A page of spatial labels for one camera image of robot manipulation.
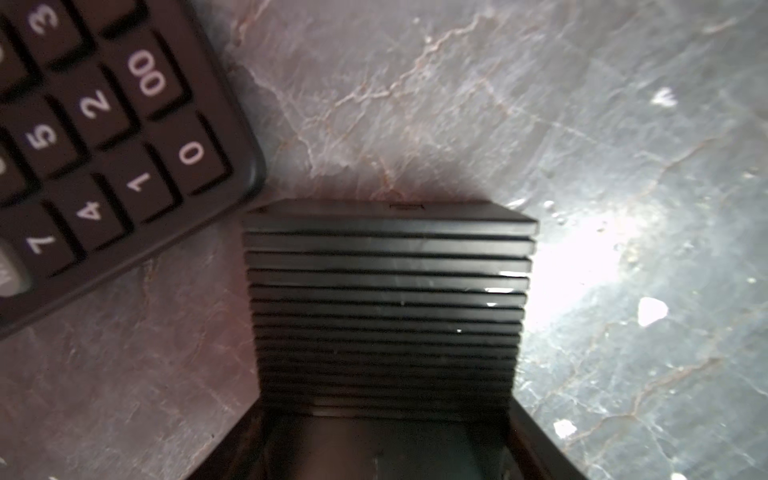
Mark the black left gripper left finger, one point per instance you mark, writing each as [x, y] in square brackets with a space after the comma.
[237, 455]

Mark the black desk calculator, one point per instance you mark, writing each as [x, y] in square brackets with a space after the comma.
[120, 136]

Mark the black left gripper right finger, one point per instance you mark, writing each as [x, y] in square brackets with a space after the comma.
[535, 454]

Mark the black smartphone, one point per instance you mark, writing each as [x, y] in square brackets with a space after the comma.
[388, 310]

